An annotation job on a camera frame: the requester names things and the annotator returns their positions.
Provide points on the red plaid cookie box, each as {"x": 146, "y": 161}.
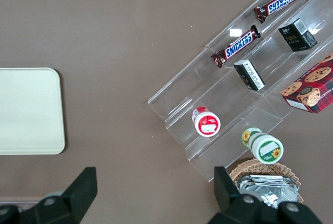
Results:
{"x": 312, "y": 86}

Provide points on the stack of foil trays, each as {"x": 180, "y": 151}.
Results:
{"x": 270, "y": 190}

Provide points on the small black box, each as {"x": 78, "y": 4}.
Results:
{"x": 296, "y": 35}
{"x": 249, "y": 75}

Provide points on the clear acrylic stepped shelf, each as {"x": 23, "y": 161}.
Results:
{"x": 197, "y": 83}

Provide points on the green lidded white cup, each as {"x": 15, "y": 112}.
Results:
{"x": 265, "y": 148}

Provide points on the red lidded white cup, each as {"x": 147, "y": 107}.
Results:
{"x": 206, "y": 123}

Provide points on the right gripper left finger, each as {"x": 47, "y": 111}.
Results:
{"x": 78, "y": 198}

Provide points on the beige plastic tray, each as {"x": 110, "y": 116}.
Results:
{"x": 28, "y": 112}

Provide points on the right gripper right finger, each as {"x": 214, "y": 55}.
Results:
{"x": 229, "y": 200}

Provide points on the light tan wicker basket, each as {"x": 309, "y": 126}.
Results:
{"x": 262, "y": 166}

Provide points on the Snickers chocolate bar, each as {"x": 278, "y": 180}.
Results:
{"x": 238, "y": 45}
{"x": 282, "y": 1}

